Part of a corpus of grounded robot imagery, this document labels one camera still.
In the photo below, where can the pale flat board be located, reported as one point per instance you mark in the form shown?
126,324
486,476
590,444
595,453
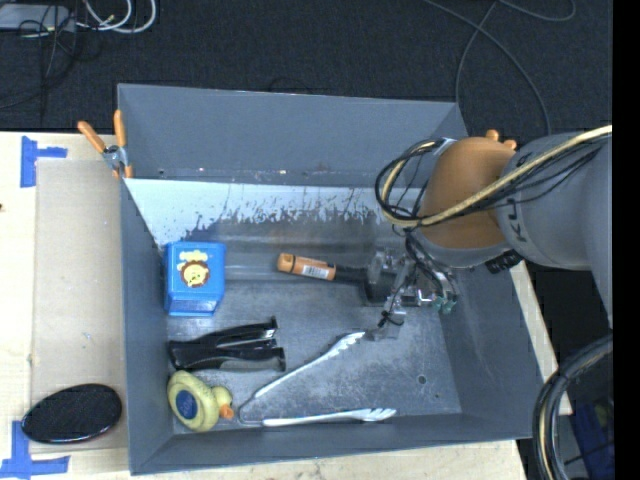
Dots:
75,278

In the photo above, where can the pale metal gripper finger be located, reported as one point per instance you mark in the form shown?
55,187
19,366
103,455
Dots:
382,334
392,316

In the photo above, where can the blue box with lion print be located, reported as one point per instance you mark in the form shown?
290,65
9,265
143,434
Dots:
195,278

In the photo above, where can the black staple remover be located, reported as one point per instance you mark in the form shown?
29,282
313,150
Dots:
225,350

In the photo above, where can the black oval case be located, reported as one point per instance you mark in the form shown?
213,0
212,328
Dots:
72,413

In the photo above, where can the grey metal bin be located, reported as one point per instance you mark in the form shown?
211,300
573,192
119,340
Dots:
300,133

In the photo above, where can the silver metal tongs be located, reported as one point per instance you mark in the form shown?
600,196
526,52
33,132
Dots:
305,368

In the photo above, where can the orange and black marker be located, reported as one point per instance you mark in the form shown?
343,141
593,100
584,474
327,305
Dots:
307,267

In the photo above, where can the yellow toy duck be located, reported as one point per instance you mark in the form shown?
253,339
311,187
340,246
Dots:
192,402

